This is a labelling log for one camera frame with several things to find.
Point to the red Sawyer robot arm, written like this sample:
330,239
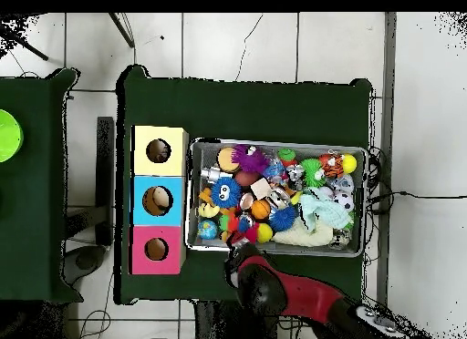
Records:
306,295

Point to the blue fuzzy monster toy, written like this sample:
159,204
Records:
226,192

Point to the wooden three-hole box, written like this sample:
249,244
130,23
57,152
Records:
175,200

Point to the black tripod leg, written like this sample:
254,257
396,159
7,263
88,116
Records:
122,30
25,44

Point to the orange tiger plush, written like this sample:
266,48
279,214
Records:
332,164

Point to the yellow ball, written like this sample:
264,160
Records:
264,232

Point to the dark green tablecloth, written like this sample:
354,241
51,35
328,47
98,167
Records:
219,106

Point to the lime green round object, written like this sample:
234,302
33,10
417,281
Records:
6,135

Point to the green covered side table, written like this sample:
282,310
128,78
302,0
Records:
36,208

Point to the black upright bar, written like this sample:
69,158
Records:
105,171

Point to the cream knit cloth roll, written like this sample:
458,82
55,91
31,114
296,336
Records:
306,237

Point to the purple spiky ball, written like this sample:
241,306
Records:
252,159

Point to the black and white soccer ball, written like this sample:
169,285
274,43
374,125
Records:
344,202

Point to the brown toy football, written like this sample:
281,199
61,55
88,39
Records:
246,178

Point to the mint green knit cloth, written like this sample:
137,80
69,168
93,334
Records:
321,211

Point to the clear mesh bin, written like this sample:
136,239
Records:
203,155

